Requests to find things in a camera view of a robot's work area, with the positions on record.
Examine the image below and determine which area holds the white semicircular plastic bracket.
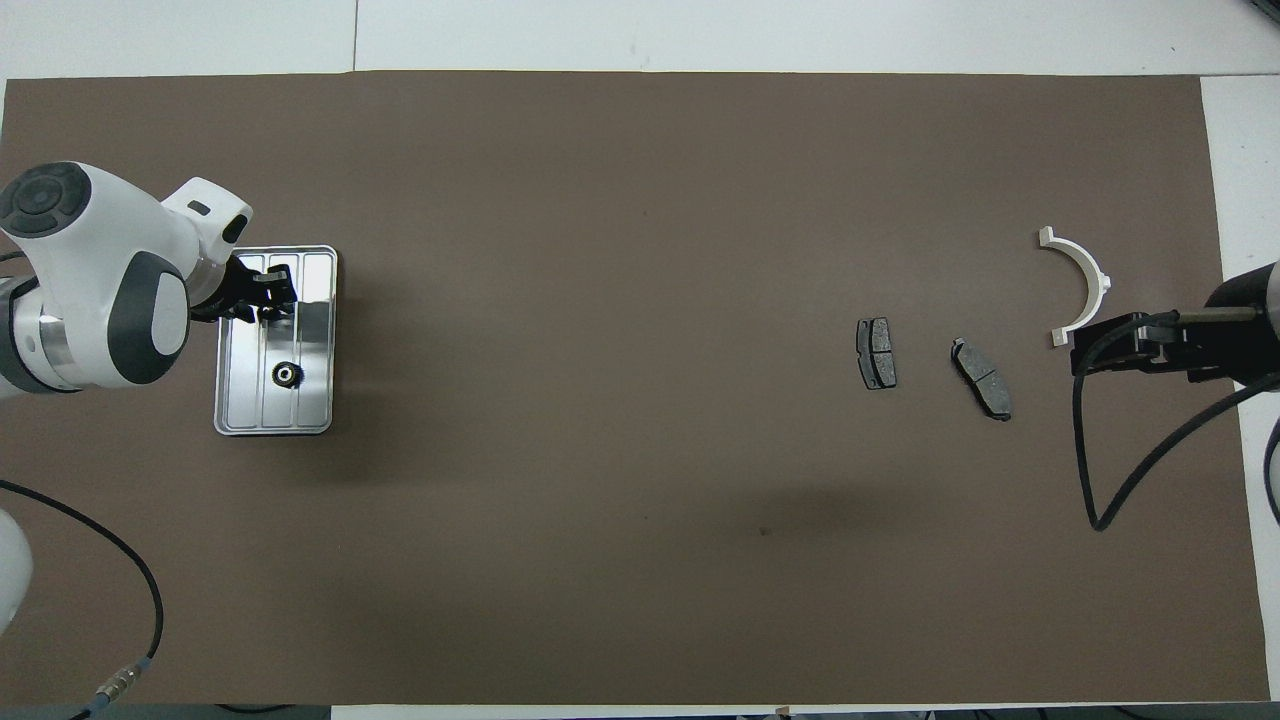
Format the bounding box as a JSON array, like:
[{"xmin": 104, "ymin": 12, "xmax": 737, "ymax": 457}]
[{"xmin": 1037, "ymin": 227, "xmax": 1113, "ymax": 349}]

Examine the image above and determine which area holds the curved dark grey brake pad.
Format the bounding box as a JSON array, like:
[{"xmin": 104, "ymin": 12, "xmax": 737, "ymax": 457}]
[{"xmin": 950, "ymin": 338, "xmax": 1014, "ymax": 422}]

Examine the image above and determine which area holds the brown table mat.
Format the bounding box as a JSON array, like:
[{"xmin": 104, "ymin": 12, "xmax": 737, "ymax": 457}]
[{"xmin": 0, "ymin": 70, "xmax": 1271, "ymax": 706}]

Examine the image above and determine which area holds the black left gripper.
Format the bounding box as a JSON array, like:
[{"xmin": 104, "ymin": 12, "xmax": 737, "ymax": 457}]
[{"xmin": 190, "ymin": 255, "xmax": 299, "ymax": 323}]

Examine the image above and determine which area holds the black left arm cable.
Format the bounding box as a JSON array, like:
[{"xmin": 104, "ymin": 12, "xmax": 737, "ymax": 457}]
[{"xmin": 0, "ymin": 478, "xmax": 166, "ymax": 720}]

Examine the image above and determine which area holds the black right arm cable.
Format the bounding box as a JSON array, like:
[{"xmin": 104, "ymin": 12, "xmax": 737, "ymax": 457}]
[{"xmin": 1072, "ymin": 310, "xmax": 1280, "ymax": 532}]

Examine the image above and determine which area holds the rectangular dark grey brake pad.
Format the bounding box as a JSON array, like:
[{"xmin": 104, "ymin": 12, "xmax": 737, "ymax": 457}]
[{"xmin": 857, "ymin": 317, "xmax": 898, "ymax": 391}]

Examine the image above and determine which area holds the silver metal tray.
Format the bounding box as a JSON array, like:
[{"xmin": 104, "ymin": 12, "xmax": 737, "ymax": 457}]
[{"xmin": 213, "ymin": 245, "xmax": 339, "ymax": 436}]

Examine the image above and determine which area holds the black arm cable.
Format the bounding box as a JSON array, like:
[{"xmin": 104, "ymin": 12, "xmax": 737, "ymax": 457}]
[
  {"xmin": 1072, "ymin": 310, "xmax": 1280, "ymax": 532},
  {"xmin": 0, "ymin": 478, "xmax": 166, "ymax": 720}
]

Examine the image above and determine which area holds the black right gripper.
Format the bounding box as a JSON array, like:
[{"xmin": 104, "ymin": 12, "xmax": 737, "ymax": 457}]
[{"xmin": 1072, "ymin": 265, "xmax": 1276, "ymax": 386}]

